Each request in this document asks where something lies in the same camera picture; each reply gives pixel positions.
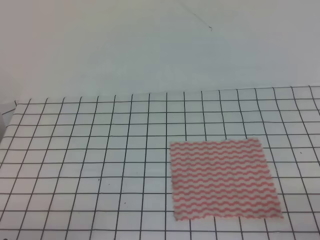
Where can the pink wavy striped towel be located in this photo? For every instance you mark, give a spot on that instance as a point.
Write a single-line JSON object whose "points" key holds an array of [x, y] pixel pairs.
{"points": [[226, 179]]}

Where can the white black-grid tablecloth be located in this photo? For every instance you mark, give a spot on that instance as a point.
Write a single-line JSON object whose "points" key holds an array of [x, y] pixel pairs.
{"points": [[98, 168]]}

